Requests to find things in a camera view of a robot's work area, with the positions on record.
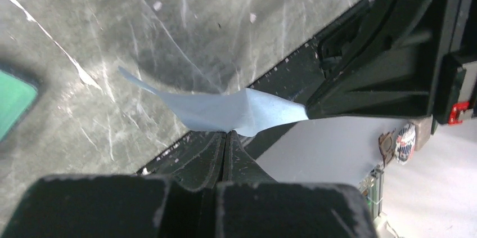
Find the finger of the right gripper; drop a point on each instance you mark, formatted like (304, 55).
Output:
(392, 67)

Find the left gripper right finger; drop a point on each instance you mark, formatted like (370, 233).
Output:
(271, 209)

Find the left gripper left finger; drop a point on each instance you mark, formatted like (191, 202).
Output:
(93, 205)

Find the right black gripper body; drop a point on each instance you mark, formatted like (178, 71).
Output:
(455, 100)

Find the grey blue glasses case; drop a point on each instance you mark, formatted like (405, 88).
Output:
(17, 96)

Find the round sticker on wall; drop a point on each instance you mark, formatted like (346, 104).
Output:
(405, 143)

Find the brown sticker on wall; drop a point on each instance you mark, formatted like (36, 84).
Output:
(386, 147)

